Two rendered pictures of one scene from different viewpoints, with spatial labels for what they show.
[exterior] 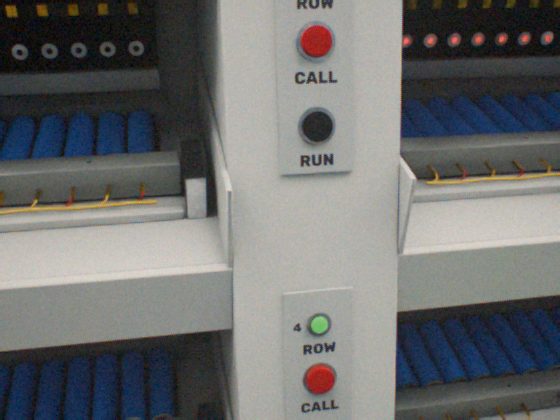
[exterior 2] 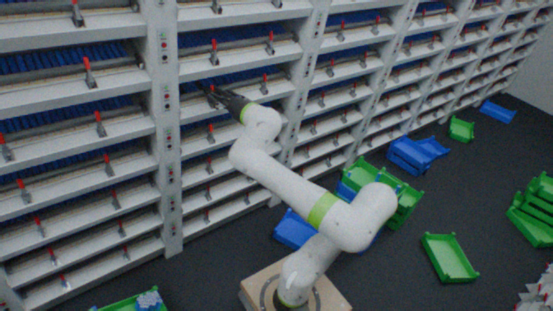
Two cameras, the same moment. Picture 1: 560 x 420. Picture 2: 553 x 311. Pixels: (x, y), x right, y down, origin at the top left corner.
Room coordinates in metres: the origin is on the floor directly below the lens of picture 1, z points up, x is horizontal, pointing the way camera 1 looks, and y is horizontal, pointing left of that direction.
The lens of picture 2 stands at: (-0.89, 0.94, 1.68)
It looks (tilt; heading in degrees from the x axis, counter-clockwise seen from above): 40 degrees down; 324
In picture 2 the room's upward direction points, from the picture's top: 12 degrees clockwise
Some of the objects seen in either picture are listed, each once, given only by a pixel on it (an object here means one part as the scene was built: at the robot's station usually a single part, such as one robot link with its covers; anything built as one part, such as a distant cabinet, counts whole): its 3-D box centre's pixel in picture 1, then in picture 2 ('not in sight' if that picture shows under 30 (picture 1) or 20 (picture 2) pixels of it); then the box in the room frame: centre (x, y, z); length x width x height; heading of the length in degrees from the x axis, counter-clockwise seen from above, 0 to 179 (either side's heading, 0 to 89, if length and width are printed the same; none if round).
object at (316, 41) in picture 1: (315, 41); not in sight; (0.34, -0.02, 0.99); 0.02 x 0.01 x 0.02; 100
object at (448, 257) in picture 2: not in sight; (448, 256); (-0.42, -0.81, 0.04); 0.30 x 0.20 x 0.08; 158
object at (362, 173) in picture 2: not in sight; (373, 182); (-0.02, -0.36, 0.44); 0.30 x 0.20 x 0.08; 19
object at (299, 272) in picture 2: not in sight; (298, 278); (-0.37, 0.35, 0.48); 0.16 x 0.13 x 0.19; 112
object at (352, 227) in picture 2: not in sight; (343, 224); (-0.46, 0.34, 0.91); 0.18 x 0.13 x 0.12; 22
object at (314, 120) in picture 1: (316, 125); not in sight; (0.34, -0.02, 0.95); 0.02 x 0.01 x 0.02; 100
